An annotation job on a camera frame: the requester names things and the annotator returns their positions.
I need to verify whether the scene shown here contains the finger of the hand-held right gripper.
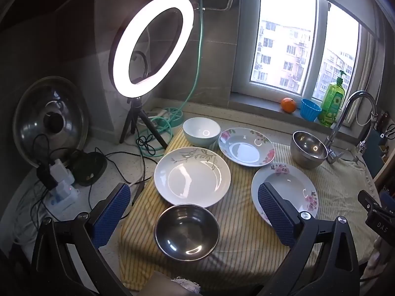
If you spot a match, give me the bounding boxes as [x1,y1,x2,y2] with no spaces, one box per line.
[358,189,395,241]

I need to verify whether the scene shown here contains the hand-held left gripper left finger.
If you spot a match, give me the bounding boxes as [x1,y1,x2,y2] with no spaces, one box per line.
[31,183,132,296]

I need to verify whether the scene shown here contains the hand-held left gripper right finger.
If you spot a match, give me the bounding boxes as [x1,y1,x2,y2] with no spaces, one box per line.
[257,182,361,296]

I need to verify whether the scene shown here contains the white plate red floral print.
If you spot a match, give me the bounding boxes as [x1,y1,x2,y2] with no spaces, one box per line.
[218,127,276,167]

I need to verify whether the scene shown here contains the mint ceramic bowl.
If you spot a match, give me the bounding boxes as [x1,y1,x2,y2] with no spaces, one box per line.
[183,117,221,148]

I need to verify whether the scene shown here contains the white plate pale pink flowers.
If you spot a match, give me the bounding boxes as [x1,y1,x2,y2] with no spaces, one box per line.
[251,163,319,225]

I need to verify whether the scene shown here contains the yellow striped cloth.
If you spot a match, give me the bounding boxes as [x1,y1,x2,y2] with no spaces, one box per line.
[119,126,380,292]

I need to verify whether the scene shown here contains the white power strip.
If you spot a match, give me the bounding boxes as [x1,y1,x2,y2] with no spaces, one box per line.
[43,157,79,213]

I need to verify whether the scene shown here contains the black round base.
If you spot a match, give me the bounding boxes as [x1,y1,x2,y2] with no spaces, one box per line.
[68,151,108,187]

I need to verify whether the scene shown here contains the steel bowl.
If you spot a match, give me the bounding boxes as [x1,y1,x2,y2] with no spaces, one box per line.
[290,131,328,169]
[154,204,220,261]

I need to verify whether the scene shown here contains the black charger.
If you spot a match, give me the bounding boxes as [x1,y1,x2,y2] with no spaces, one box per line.
[36,160,59,190]

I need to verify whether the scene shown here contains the white plate leaf print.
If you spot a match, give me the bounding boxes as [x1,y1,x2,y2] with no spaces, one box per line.
[154,147,231,208]

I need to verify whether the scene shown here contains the chrome faucet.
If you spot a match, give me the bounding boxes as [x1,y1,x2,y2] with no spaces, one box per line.
[325,90,378,165]

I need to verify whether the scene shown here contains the orange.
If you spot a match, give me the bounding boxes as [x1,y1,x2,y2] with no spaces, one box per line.
[281,97,296,113]

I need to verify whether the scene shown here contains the blue ribbed cup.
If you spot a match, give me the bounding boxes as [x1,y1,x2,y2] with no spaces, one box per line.
[300,99,322,122]

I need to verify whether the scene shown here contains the teal round power strip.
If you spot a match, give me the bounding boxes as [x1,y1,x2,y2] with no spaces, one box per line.
[154,107,185,127]

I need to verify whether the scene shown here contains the green dish soap bottle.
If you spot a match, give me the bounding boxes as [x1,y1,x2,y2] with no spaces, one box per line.
[318,70,347,127]

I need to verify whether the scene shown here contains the steel pot lid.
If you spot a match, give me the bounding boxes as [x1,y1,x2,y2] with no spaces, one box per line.
[12,76,90,168]

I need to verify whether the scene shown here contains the window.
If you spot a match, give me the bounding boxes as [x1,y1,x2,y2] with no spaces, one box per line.
[237,0,380,99]

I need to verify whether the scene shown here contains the black inline cable controller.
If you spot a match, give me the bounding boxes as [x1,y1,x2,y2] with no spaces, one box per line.
[132,181,146,205]

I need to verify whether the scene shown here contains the black cable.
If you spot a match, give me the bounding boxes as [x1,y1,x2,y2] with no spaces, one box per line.
[86,126,158,210]

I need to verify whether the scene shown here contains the white plug with cable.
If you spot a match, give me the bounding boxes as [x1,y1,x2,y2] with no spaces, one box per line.
[140,109,173,127]

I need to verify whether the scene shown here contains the white ring light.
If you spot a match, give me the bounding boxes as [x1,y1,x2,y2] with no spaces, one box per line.
[108,0,195,101]

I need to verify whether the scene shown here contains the teal power cable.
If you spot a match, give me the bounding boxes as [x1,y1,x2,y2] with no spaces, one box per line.
[137,0,206,158]

